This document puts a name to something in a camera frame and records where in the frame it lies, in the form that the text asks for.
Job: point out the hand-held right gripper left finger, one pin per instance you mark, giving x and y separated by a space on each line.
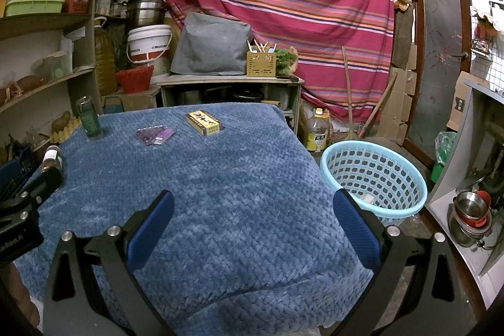
151 227

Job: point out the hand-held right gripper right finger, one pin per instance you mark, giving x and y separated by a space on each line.
356 227

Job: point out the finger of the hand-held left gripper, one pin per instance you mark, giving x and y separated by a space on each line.
39 190

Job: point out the light blue plastic basket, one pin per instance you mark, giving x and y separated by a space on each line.
372 145

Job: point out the person's left forearm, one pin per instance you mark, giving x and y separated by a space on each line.
15 292

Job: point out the brown jar with white label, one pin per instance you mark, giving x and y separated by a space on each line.
53 162

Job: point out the blue plastic crate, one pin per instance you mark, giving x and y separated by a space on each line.
13 170

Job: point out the yellow egg tray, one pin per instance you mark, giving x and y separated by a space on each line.
65 131

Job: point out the green glass bottle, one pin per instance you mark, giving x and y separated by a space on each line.
88 119

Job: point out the blue knitted blanket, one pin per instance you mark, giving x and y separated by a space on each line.
236 202

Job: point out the purple blister pack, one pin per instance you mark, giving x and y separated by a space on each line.
155 135

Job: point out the green plastic bucket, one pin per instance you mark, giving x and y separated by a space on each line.
436 172

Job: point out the oil bottle with yellow label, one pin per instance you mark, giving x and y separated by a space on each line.
317 135

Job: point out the white cabinet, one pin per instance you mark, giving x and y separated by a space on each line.
453 170

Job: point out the stack of steel bowls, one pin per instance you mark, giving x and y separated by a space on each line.
470 206

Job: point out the yellow patterned box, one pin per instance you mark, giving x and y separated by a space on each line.
204 122

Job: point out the green plastic bag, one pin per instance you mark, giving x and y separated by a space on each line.
445 147

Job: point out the clear plastic container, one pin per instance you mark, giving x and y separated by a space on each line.
55 66

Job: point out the wooden stick with red grip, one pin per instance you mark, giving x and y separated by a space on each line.
378 103

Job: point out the flattened cardboard sheets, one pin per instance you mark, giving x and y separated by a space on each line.
397 103

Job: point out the straw broom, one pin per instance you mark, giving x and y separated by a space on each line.
348 92

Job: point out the large yellow oil jug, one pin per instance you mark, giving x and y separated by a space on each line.
105 60

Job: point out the cardboard box with dark logo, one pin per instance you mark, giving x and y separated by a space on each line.
458 103

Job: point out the wooden shelf unit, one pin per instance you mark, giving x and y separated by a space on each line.
39 23

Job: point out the low wooden side table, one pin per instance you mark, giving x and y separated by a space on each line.
228 78

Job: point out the green plastic tray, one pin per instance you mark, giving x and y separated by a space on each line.
35 7

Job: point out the green leafy vegetables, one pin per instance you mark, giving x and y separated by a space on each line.
285 58

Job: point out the white plastic bucket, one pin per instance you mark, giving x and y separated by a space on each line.
149 42

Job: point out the yellow utensil holder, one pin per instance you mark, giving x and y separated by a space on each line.
260 64

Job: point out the small red plastic basket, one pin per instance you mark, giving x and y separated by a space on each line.
77 2

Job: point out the brown framed door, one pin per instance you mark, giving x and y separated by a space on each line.
437 44

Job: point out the steel cooking pot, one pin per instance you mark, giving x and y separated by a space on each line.
143 11

